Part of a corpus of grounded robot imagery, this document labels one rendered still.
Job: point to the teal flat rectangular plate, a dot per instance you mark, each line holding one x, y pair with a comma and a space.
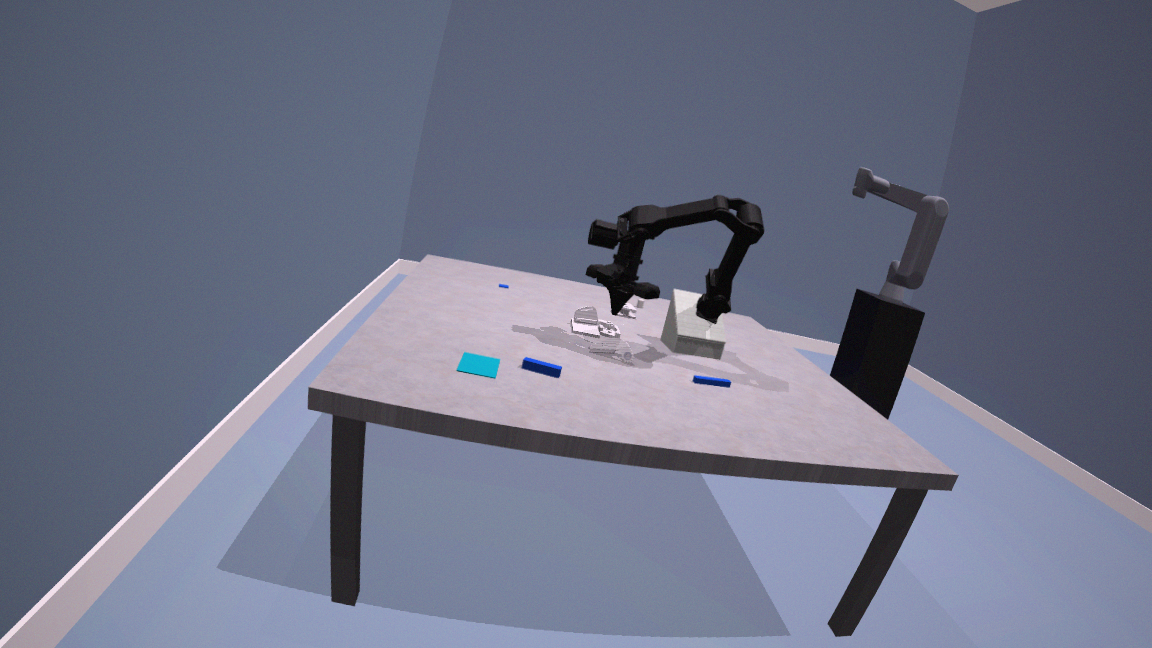
478, 365

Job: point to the blue rectangular block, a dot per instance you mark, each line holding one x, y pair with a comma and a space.
712, 381
541, 367

